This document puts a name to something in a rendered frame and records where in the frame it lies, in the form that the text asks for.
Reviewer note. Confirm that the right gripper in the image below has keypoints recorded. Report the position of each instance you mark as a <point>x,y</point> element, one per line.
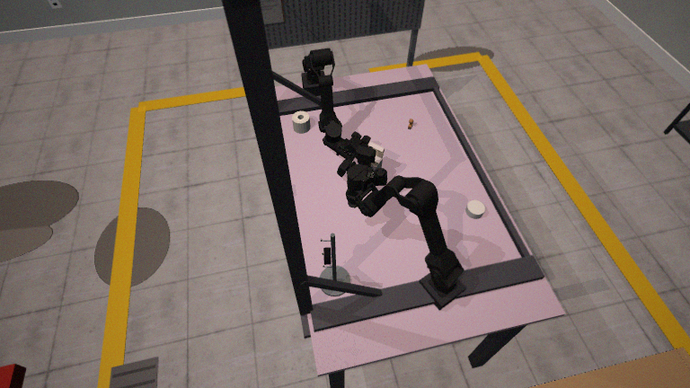
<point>365,156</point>

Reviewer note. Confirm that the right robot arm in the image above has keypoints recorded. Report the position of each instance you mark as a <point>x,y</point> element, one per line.
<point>422,201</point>

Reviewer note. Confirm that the white paper carton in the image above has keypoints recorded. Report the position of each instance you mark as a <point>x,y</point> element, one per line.
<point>379,155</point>

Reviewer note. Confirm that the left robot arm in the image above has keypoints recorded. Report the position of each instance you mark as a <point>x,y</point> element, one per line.
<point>324,57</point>

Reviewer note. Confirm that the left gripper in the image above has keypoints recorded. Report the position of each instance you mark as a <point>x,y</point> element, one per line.
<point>346,164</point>

